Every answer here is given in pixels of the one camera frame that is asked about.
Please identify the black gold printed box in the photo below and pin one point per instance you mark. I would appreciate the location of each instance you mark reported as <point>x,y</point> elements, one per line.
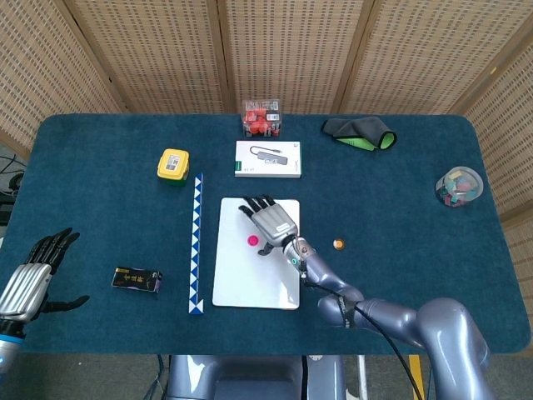
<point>135,280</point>

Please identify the green tub yellow lid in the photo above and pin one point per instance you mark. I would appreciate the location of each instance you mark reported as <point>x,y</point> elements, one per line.
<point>172,164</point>

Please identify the grey robot torso base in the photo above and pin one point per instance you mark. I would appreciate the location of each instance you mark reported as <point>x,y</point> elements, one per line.
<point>250,375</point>

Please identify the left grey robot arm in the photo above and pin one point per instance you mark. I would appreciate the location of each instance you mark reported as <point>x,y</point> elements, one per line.
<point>8,346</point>

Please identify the white USB hub box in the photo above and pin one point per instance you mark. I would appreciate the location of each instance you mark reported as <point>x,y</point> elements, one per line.
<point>268,160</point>

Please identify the pink round token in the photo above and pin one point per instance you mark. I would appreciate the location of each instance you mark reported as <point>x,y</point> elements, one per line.
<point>252,240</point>

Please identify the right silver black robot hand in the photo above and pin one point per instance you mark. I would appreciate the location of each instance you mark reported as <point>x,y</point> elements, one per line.
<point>275,223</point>

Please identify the clear jar colourful pieces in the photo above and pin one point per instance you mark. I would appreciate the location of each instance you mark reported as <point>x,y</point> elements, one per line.
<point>458,187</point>

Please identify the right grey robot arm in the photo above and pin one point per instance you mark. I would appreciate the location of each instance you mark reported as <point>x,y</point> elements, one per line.
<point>449,329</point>

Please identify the orange round magnet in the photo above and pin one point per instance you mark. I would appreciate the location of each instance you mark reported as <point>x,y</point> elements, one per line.
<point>339,244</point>

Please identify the clear box red items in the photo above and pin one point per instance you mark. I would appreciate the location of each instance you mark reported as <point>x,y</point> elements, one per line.
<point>260,118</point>

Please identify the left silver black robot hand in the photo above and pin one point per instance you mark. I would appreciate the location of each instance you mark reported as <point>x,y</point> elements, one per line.
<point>25,287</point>

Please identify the woven bamboo folding screen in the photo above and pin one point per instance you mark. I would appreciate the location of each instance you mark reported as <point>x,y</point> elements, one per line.
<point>291,54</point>

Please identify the blue felt table cover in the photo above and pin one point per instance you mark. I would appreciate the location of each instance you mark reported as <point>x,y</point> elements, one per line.
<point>375,200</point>

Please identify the blue white snake puzzle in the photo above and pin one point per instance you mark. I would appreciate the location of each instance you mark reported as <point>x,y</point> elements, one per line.
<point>195,241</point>

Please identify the grey green microfibre cloth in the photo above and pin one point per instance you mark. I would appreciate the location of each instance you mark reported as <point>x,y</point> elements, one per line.
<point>354,129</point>

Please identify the white rectangular board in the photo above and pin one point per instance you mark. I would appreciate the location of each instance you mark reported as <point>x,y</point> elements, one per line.
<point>233,283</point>

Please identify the white table leg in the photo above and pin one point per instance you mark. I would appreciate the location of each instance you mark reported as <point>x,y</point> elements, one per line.
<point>362,375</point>

